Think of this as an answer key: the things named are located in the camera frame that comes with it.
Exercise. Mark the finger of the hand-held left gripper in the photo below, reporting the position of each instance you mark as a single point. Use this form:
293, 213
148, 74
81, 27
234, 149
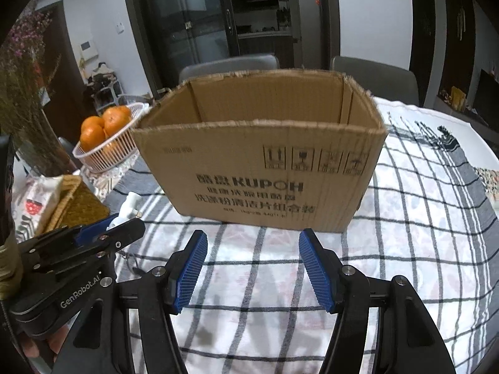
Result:
124, 232
91, 230

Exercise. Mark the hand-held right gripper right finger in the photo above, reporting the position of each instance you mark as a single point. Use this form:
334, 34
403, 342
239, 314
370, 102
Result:
315, 268

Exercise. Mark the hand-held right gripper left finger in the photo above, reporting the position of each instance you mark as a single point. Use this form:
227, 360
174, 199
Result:
191, 268

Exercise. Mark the white rabbit figurine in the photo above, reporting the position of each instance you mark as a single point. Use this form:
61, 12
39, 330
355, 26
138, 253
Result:
130, 202

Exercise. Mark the brown cardboard box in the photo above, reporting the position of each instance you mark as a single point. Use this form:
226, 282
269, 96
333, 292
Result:
253, 163

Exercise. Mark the person's left hand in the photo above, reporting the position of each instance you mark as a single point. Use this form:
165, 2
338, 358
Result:
37, 350

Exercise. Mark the printed tissue pack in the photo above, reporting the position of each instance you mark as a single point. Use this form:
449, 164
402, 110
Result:
35, 202

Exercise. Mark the white plastic basket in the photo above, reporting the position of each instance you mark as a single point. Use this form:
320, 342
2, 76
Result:
97, 160

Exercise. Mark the orange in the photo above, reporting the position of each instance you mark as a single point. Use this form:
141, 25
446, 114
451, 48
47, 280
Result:
92, 131
116, 119
113, 150

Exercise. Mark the plaid tablecloth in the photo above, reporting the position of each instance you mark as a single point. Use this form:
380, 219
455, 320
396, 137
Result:
409, 241

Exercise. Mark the white storage rack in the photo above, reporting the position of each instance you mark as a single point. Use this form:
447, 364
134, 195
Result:
103, 85

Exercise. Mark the dried flower bunch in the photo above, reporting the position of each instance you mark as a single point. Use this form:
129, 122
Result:
27, 85

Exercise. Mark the floral table cover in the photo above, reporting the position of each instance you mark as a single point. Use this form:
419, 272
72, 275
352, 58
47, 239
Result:
487, 181

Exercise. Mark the grey chair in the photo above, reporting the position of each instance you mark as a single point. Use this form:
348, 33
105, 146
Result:
230, 66
374, 80

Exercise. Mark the yellow box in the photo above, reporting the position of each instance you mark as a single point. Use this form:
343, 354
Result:
457, 97

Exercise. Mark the dark glass sliding door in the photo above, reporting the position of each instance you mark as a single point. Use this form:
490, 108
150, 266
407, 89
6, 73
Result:
187, 15

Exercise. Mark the white wall control panel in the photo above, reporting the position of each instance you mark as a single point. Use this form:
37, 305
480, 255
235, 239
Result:
88, 49

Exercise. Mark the white wall switch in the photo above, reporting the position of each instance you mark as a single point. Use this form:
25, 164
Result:
120, 28

